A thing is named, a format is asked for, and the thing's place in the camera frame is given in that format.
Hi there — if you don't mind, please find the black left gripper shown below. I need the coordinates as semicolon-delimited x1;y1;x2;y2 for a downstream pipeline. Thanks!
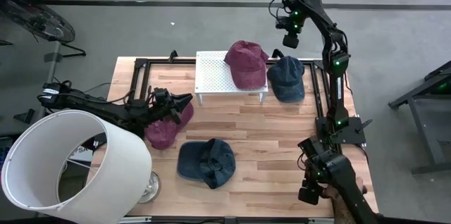
142;87;194;125

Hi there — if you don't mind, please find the navy denim baseball cap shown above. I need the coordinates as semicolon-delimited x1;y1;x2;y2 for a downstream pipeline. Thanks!
176;137;237;190
266;55;306;104

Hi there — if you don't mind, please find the maroon baseball cap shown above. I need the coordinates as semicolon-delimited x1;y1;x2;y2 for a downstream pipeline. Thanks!
144;102;194;151
223;39;271;90

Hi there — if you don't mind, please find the person's forearm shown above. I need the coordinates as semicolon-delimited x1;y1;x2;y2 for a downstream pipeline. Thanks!
330;197;357;224

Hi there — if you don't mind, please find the white perforated metal rack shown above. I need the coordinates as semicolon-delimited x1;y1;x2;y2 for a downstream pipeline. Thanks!
194;50;268;105

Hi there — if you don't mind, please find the white lamp shade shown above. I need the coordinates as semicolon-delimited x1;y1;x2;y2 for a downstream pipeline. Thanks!
0;109;161;224

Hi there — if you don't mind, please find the white printed label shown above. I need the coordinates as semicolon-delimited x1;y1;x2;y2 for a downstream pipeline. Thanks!
68;145;95;163

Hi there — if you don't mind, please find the grey metal stand pole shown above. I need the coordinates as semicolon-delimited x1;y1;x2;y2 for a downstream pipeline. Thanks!
13;40;64;125

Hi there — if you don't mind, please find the dark metal table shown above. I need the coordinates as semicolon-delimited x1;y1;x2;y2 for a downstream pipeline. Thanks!
387;60;451;175

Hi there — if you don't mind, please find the black box with green light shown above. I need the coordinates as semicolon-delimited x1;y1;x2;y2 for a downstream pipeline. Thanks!
428;77;451;95

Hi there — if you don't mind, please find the black floor fan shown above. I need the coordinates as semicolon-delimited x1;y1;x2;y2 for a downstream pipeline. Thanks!
0;0;87;58

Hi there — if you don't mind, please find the person's hand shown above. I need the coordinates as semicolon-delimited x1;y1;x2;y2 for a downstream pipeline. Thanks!
322;176;368;202

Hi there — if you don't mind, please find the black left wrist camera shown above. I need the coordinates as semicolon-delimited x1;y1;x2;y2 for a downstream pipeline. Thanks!
154;87;170;104

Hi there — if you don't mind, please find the black aluminium table frame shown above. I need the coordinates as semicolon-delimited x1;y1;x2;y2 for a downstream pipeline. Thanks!
128;57;380;218

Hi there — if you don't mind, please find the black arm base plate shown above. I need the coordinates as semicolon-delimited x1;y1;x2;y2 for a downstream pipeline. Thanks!
315;116;373;146

